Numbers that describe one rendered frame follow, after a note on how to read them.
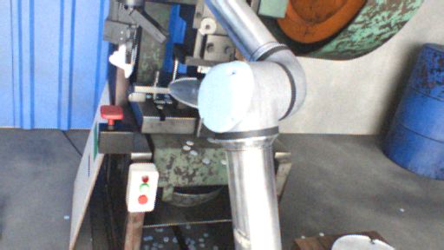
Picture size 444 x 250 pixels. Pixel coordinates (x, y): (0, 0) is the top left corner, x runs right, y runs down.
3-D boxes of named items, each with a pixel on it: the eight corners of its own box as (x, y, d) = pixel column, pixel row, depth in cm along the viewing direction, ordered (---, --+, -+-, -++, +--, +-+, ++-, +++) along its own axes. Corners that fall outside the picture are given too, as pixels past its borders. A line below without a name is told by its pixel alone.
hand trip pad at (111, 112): (121, 139, 111) (124, 115, 108) (100, 139, 109) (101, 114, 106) (119, 128, 117) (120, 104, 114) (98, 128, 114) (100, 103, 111)
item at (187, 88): (179, 111, 113) (179, 108, 112) (159, 76, 137) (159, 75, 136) (268, 115, 123) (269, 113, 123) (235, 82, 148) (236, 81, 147)
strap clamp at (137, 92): (176, 103, 138) (180, 75, 134) (128, 101, 132) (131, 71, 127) (173, 96, 143) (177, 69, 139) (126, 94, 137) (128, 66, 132)
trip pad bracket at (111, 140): (129, 186, 119) (135, 128, 112) (95, 187, 116) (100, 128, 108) (127, 175, 124) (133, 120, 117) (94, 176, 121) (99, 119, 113)
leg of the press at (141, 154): (133, 319, 137) (166, 76, 101) (99, 325, 133) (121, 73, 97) (108, 174, 214) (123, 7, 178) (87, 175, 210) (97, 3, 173)
